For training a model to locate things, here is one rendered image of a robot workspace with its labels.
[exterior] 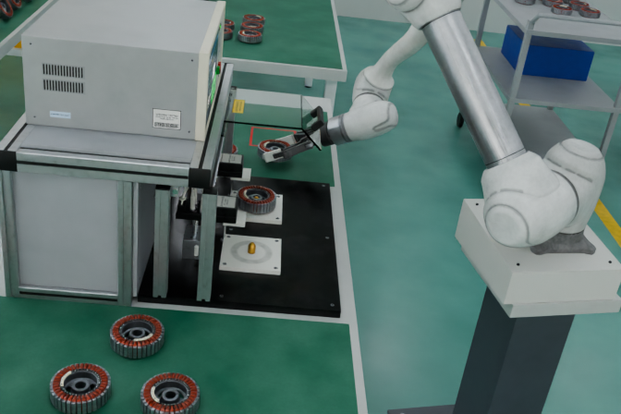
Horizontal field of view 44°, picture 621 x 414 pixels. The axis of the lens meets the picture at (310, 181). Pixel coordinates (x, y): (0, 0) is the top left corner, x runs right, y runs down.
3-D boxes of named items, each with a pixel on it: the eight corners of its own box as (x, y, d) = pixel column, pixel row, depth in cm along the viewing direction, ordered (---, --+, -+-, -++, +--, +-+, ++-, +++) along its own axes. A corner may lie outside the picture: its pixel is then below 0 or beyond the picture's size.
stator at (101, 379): (119, 381, 152) (119, 366, 150) (97, 421, 142) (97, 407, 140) (65, 371, 152) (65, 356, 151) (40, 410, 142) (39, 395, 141)
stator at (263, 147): (296, 152, 250) (297, 142, 248) (286, 165, 240) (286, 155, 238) (263, 145, 252) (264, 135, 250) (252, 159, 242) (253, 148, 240)
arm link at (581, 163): (598, 221, 202) (627, 150, 190) (566, 245, 190) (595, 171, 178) (544, 192, 210) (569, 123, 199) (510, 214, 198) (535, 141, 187)
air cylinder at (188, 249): (205, 243, 196) (206, 225, 193) (202, 260, 189) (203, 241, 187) (185, 242, 195) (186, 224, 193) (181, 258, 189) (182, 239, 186)
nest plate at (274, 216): (282, 198, 222) (282, 194, 221) (281, 225, 209) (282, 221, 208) (230, 193, 221) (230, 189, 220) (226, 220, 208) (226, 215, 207)
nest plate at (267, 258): (281, 242, 200) (281, 238, 200) (280, 274, 187) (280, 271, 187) (224, 237, 199) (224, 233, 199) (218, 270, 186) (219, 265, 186)
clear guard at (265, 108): (318, 115, 219) (321, 96, 216) (321, 151, 198) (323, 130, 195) (204, 103, 217) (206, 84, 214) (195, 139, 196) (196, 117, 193)
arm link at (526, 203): (590, 219, 183) (547, 252, 168) (536, 236, 195) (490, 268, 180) (455, -69, 184) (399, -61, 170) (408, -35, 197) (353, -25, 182)
